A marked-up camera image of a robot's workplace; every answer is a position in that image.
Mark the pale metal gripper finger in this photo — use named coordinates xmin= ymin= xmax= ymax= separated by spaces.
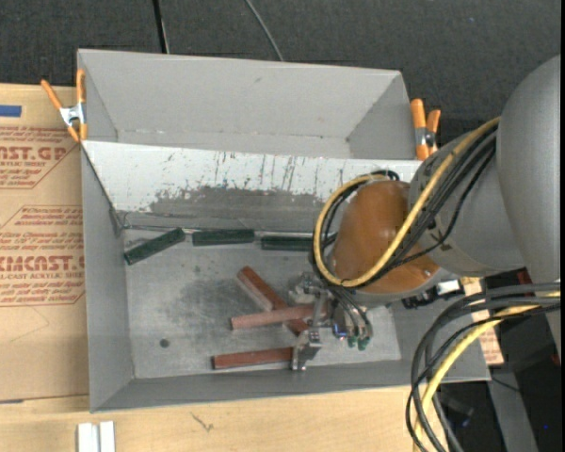
xmin=290 ymin=330 xmax=323 ymax=372

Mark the red-brown flat block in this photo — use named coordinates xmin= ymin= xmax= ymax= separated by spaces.
xmin=211 ymin=346 xmax=297 ymax=371
xmin=235 ymin=265 xmax=313 ymax=336
xmin=230 ymin=304 xmax=319 ymax=331

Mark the dark green flat block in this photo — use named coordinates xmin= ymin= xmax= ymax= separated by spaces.
xmin=122 ymin=227 xmax=187 ymax=267
xmin=260 ymin=234 xmax=317 ymax=252
xmin=191 ymin=228 xmax=257 ymax=248

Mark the grey metal bin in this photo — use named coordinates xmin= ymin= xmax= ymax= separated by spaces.
xmin=76 ymin=48 xmax=492 ymax=414

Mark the brown cardboard board, red print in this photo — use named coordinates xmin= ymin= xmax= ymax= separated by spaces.
xmin=0 ymin=81 xmax=92 ymax=407

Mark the black cylinder on white bracket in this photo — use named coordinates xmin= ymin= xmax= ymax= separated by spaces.
xmin=401 ymin=278 xmax=465 ymax=311

